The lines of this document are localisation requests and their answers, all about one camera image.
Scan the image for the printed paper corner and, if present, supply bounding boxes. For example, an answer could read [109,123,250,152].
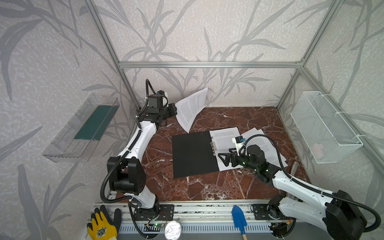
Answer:
[175,88,208,133]

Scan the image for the silver folder clip mechanism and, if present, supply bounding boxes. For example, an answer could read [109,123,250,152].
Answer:
[211,137,218,156]

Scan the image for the black file folder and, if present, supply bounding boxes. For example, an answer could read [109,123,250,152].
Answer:
[172,131,219,179]

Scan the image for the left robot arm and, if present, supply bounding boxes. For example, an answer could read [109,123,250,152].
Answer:
[100,79,177,215]

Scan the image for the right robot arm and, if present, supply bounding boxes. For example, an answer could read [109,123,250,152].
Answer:
[217,135,382,240]

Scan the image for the blue hand shovel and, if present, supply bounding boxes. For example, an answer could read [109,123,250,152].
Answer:
[232,205,248,240]

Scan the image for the yellow black work glove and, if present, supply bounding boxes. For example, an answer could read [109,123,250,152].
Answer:
[87,205,122,240]

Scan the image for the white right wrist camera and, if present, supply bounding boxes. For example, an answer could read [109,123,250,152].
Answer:
[232,136,246,156]

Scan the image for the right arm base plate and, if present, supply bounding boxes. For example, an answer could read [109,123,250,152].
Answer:
[251,204,291,222]

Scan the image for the aluminium frame rails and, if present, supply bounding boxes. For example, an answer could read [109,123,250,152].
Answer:
[82,0,384,224]

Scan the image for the white wire mesh basket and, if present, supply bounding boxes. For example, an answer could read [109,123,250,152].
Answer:
[291,91,364,164]

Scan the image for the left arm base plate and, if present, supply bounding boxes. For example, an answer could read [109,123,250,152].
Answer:
[134,204,175,221]

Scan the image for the clear plastic wall tray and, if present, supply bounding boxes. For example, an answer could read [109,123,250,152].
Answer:
[43,94,120,163]

